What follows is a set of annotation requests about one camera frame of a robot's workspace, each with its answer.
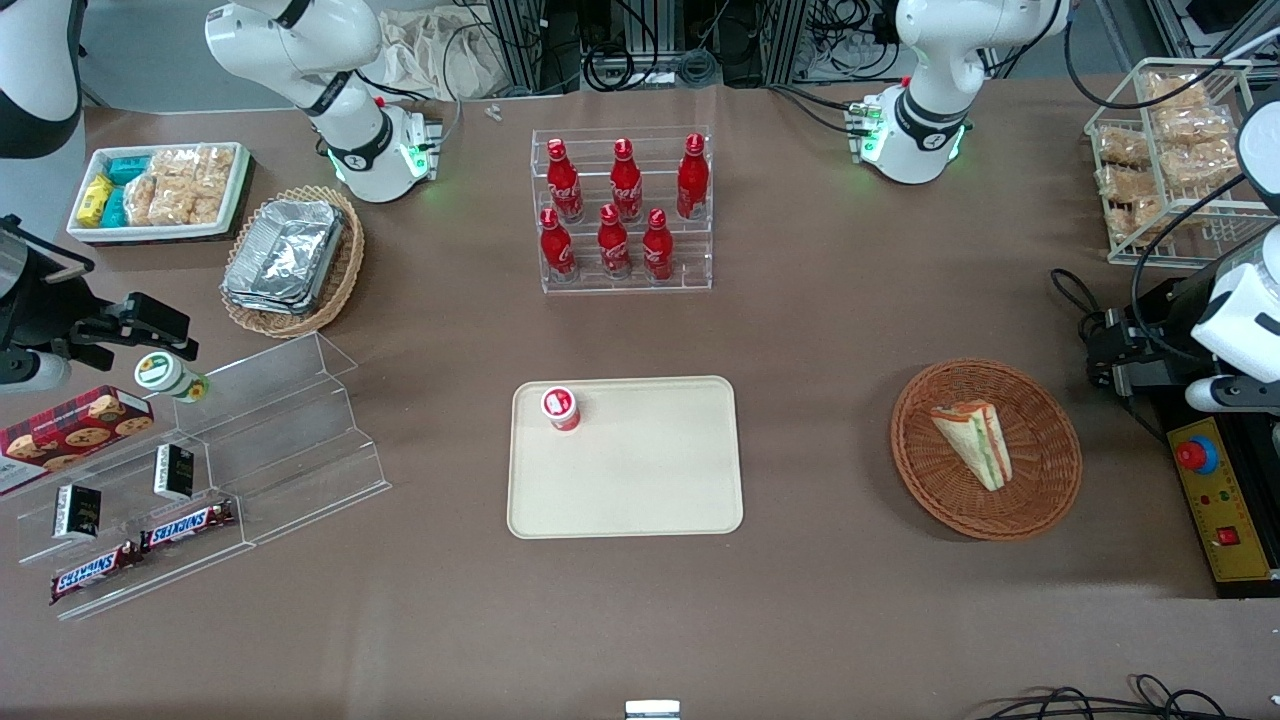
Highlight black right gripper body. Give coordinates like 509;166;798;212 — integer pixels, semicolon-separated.
0;228;121;353

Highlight triangle sandwich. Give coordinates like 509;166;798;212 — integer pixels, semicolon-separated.
931;400;1013;492

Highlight aluminium foil tray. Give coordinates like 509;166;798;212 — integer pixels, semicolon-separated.
224;199;346;301
222;285;326;317

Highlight oval tan wicker basket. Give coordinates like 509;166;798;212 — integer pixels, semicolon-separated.
219;185;366;340

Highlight round brown wicker basket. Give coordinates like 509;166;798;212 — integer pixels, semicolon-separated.
890;358;1084;542

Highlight beige plastic tray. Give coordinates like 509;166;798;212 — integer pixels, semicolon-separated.
507;376;745;540

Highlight cup with green white lid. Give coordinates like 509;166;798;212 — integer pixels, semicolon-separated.
135;352;211;405

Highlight black power box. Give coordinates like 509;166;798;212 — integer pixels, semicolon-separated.
1138;272;1221;306

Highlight white rectangular snack bin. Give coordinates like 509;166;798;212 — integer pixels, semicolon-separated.
66;142;252;246

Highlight red tartan cookie box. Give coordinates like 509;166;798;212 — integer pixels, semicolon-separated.
0;385;156;498

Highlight clear fried snack bag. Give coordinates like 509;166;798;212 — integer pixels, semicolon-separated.
1095;165;1151;201
1160;146;1247;197
1143;72;1211;111
1097;128;1153;167
1155;105;1237;151
1105;196;1167;237

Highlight yellow snack packet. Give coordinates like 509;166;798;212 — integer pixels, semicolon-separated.
77;174;116;229

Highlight small black box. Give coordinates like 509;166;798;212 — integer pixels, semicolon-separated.
153;444;196;501
52;484;102;542

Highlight clear acrylic stepped shelf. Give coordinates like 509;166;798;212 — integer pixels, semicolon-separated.
172;332;393;547
15;415;253;623

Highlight Snickers chocolate bar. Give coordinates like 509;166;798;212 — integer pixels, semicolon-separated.
50;541;144;606
140;499;238;553

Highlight yellow emergency stop box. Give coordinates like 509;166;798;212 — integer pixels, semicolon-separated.
1166;415;1280;601

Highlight beige cloth bag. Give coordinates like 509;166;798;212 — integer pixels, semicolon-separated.
375;8;506;101

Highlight red cola bottle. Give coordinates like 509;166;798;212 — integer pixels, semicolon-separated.
546;138;585;224
676;133;710;221
641;208;675;283
610;139;644;224
597;204;633;280
540;208;578;282

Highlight red cup with white lid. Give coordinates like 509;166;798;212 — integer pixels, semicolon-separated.
541;386;583;432

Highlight clear acrylic bottle rack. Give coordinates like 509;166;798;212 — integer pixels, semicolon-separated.
531;127;714;295

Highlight looped black table cable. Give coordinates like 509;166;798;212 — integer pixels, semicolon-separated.
1049;267;1103;336

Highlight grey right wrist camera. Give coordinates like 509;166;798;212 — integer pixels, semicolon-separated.
0;350;72;393

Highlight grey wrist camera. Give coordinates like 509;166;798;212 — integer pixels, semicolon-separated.
1185;375;1280;413
0;350;72;393

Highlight white wire rack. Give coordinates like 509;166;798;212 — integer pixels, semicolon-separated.
1084;57;1280;268

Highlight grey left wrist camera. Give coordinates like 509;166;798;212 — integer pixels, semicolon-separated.
1185;375;1280;413

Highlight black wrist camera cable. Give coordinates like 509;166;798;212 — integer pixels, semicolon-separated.
1128;172;1251;331

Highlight long black arm cable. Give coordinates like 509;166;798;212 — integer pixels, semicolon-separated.
1062;0;1280;111

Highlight black cable bundle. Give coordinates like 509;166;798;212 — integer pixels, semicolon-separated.
975;674;1280;720

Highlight black base power cables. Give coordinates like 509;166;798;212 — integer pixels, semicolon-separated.
352;58;466;151
768;82;873;138

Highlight aluminium frame rack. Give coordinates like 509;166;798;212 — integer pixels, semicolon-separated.
485;0;901;89

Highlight coiled grey cable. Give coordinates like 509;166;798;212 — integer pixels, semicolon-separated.
675;48;723;87

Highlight coiled black cable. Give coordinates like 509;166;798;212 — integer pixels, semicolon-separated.
584;42;663;93

